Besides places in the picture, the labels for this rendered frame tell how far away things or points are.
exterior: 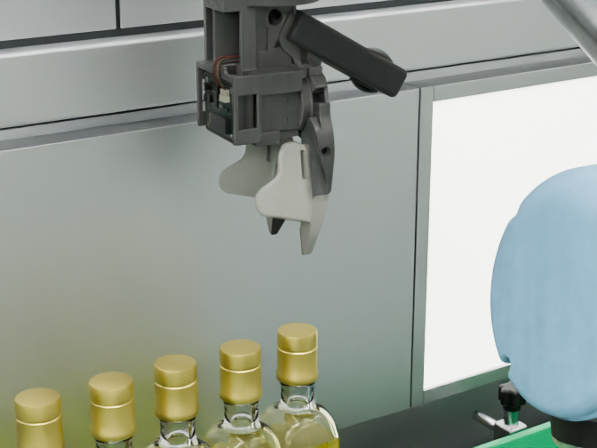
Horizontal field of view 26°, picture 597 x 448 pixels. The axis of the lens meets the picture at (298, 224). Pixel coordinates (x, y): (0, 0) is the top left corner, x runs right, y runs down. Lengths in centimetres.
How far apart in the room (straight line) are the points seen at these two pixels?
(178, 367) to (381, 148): 34
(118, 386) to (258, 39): 28
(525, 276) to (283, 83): 40
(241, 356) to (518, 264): 45
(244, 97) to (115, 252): 22
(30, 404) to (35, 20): 31
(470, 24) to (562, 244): 70
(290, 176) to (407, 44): 29
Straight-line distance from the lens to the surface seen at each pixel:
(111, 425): 101
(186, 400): 103
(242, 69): 98
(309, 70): 99
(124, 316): 114
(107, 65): 108
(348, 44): 101
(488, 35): 131
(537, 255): 62
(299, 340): 107
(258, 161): 106
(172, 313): 116
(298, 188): 100
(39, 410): 98
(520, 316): 63
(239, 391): 105
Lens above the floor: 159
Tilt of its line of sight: 19 degrees down
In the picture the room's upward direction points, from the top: straight up
